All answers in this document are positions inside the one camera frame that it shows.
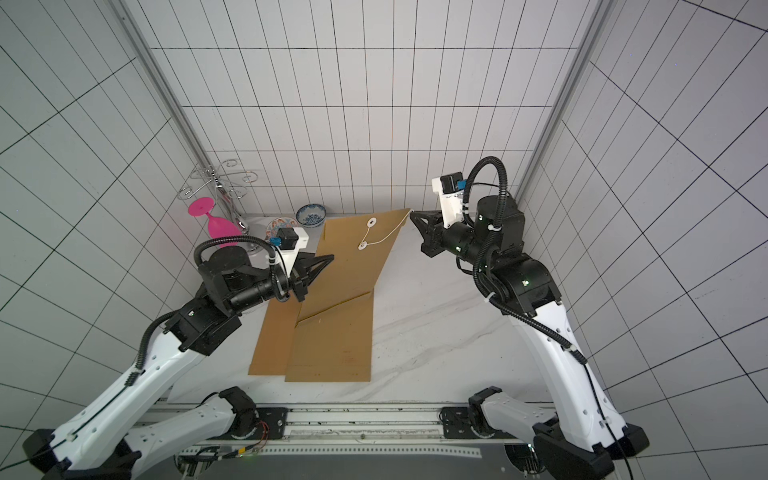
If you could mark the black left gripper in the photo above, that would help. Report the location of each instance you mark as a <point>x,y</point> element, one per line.
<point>302,279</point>

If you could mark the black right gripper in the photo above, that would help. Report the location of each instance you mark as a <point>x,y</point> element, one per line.
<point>439,237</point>

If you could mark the brown kraft file bags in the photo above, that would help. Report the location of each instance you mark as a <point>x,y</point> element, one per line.
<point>361,246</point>

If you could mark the brown kraft file bag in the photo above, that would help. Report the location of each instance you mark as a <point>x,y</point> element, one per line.
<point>273,348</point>
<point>335,345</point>

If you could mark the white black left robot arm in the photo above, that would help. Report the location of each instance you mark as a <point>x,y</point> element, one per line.
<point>104,440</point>

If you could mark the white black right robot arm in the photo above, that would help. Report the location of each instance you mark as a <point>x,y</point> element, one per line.
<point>584,435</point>

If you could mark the blue white patterned bowl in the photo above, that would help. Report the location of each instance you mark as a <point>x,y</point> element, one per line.
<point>311,215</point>

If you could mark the red blue patterned bowl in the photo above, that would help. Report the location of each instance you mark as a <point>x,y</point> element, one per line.
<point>274,225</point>

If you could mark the pink plastic wine glass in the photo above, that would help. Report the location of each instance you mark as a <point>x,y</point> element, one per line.
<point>218,227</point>

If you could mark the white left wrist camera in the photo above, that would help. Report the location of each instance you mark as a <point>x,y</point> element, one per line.
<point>289,241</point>

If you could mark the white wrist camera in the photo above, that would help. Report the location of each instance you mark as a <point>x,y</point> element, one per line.
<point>450,190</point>
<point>289,241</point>

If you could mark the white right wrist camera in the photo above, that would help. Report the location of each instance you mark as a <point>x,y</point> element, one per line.
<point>450,190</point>

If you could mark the silver wire glass rack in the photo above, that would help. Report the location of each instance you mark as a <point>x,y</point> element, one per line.
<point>226,184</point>

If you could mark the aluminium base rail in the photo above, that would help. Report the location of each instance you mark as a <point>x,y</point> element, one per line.
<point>371,429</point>

